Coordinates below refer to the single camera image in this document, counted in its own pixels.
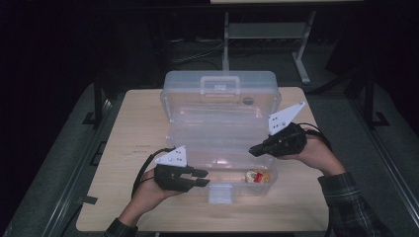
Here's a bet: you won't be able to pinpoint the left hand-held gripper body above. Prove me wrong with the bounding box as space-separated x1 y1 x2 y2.
153 145 200 194

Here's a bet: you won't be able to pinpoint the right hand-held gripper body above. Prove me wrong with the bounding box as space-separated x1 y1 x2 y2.
263 101 308 158

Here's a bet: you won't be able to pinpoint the clear plastic storage box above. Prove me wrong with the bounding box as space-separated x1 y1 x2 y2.
160 70 282 204

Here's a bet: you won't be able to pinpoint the person's left hand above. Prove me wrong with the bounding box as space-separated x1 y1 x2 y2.
118 168 183 228

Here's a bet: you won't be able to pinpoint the person's right hand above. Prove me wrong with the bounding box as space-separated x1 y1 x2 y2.
278 132 347 177

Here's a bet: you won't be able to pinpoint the grey metal stand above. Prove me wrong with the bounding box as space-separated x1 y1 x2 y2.
221 9 317 86

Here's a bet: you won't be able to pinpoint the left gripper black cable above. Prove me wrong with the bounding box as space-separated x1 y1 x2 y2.
130 146 177 198

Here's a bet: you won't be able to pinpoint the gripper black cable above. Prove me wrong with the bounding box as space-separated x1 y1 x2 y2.
297 122 333 152
130 146 177 198

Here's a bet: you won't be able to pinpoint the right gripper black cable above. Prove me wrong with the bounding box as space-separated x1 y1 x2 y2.
297 122 333 152

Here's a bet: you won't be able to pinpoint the black post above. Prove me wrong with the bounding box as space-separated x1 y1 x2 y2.
82 73 104 126

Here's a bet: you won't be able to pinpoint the cables on floor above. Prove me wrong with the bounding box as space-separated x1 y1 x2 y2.
170 39 225 65

